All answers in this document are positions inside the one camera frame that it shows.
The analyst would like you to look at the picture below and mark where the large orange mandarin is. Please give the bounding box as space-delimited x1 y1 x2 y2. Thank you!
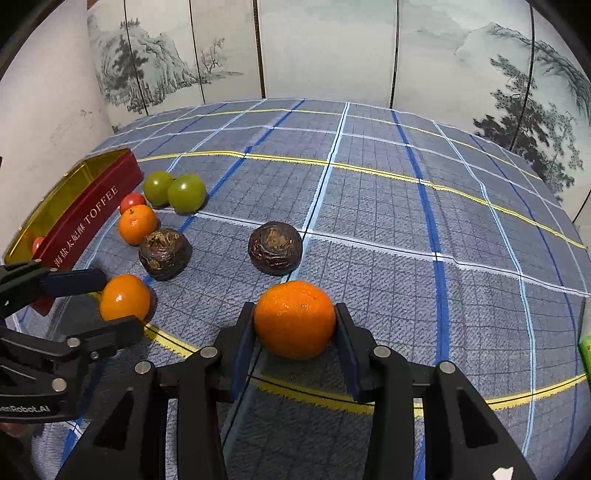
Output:
253 280 337 361

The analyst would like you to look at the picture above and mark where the blue plaid tablecloth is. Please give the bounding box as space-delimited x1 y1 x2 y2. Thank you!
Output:
0 98 591 480

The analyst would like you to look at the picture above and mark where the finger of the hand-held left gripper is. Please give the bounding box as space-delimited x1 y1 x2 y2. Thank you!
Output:
0 261 108 319
0 316 145 393

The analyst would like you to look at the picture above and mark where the red tin box gold inside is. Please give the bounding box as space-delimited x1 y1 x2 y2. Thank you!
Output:
4 148 144 317

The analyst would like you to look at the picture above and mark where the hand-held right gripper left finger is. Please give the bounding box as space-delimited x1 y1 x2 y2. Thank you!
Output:
55 302 257 480

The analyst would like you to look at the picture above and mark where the landscape painted folding screen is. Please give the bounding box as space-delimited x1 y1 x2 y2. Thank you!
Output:
88 0 591 222

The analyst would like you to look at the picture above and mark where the dark brown water chestnut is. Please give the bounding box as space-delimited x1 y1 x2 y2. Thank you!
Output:
139 228 192 281
248 221 304 277

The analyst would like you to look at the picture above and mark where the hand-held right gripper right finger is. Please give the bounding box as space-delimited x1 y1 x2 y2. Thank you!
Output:
333 302 539 480

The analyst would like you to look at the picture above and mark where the green tomato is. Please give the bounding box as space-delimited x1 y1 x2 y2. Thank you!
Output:
167 174 207 214
143 171 175 208

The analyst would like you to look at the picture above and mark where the orange mandarin with stem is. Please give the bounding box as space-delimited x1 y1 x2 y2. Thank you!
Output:
117 204 159 246

